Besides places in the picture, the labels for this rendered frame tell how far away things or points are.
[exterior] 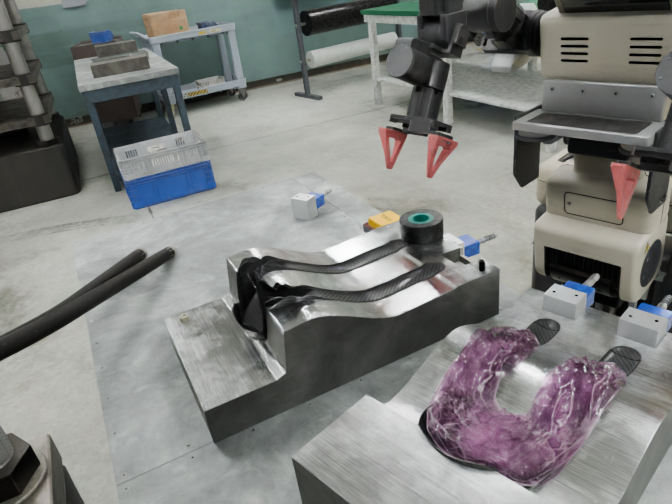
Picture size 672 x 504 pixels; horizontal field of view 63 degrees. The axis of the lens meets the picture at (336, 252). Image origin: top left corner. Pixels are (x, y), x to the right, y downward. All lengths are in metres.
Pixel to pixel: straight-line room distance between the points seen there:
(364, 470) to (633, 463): 0.27
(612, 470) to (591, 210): 0.71
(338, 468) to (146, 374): 0.47
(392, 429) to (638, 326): 0.38
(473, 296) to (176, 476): 0.51
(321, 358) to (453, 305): 0.23
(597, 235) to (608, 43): 0.37
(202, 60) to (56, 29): 1.61
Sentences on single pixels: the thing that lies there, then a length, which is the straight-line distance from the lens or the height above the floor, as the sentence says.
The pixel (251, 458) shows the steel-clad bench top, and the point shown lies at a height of 0.80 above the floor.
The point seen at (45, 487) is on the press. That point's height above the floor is 0.79.
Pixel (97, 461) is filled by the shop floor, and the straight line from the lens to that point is 2.09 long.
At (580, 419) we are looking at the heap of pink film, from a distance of 0.65.
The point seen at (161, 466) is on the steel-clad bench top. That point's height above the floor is 0.80.
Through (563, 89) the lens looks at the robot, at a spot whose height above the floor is 1.09.
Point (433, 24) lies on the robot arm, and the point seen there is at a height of 1.23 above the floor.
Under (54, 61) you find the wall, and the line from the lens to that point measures 7.19.
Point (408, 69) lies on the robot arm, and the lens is 0.97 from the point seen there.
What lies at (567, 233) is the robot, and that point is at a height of 0.79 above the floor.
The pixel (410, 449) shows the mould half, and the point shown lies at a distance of 0.60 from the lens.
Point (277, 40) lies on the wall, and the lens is 7.56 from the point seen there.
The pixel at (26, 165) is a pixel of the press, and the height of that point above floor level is 0.30.
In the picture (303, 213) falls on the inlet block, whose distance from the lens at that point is 1.35.
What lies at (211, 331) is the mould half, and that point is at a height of 0.86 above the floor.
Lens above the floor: 1.36
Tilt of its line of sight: 28 degrees down
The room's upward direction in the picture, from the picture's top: 8 degrees counter-clockwise
